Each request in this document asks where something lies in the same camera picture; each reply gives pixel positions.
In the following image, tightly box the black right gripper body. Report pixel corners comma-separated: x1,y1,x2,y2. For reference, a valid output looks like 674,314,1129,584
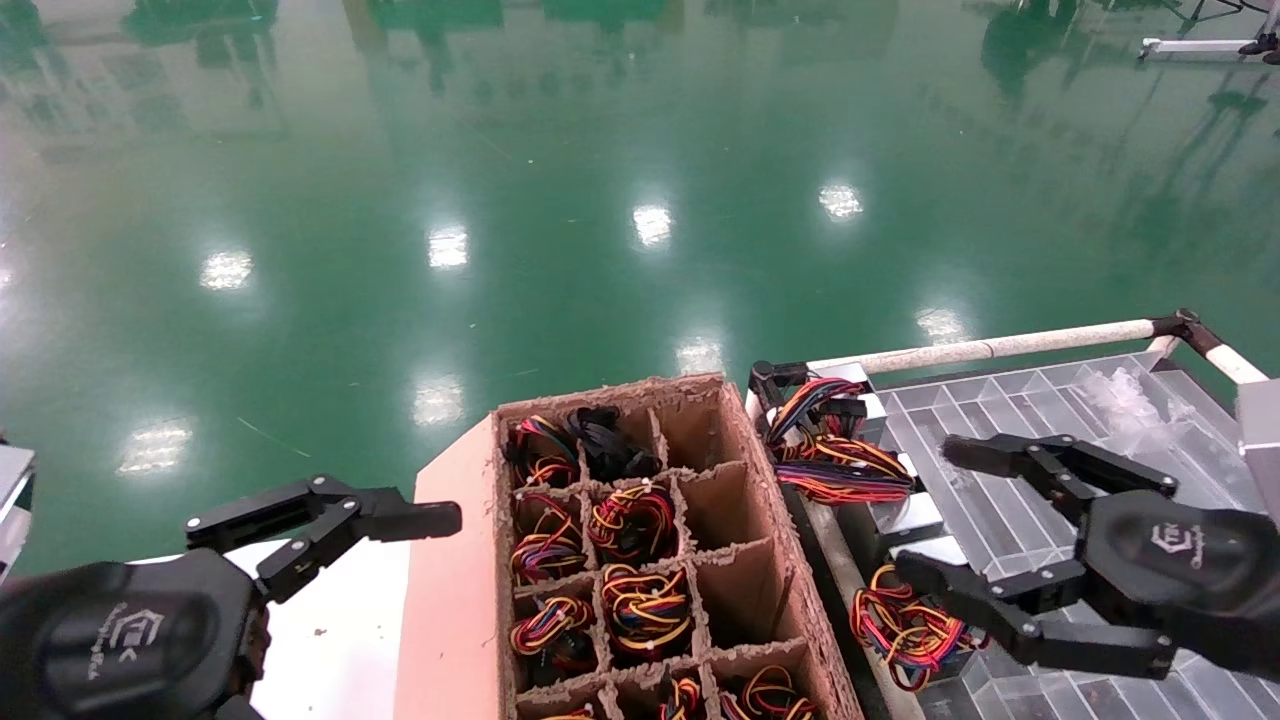
1078,488,1280,681

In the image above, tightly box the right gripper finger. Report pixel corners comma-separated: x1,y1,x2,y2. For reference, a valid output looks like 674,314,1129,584
895,550,1176,679
942,434,1177,521

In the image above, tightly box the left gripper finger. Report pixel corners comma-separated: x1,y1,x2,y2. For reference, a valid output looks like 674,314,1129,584
184,476,463,553
257,500,463,605

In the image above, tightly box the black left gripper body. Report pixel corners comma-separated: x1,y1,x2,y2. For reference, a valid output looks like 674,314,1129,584
0,548,269,720

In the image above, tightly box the clear plastic compartment tray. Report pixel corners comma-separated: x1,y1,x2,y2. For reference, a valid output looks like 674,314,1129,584
872,350,1280,720

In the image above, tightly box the crumpled clear plastic film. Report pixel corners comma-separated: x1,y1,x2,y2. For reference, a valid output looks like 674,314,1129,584
1085,365,1196,436

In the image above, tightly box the white rack pipe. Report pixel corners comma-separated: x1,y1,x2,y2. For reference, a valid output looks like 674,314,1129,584
805,318,1161,376
1205,342,1269,386
745,390,926,720

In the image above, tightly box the pink cardboard sheet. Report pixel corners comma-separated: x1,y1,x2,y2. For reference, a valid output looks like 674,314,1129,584
395,415,501,720

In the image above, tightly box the black pipe connector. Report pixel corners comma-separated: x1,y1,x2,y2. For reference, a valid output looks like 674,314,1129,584
748,360,811,413
1148,308,1223,358

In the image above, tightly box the brown cardboard divider box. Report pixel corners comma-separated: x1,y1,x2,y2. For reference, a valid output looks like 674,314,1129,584
493,373,867,720

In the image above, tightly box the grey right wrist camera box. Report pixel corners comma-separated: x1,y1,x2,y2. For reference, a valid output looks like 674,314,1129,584
1236,378,1280,523

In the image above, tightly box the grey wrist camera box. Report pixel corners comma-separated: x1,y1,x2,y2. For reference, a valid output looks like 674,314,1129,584
0,445,39,586
1236,378,1280,523

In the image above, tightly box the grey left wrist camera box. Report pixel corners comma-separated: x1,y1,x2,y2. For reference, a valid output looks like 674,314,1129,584
0,445,39,586

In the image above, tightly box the white metal base frame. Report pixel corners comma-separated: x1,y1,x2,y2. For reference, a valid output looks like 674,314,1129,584
1140,35,1280,66

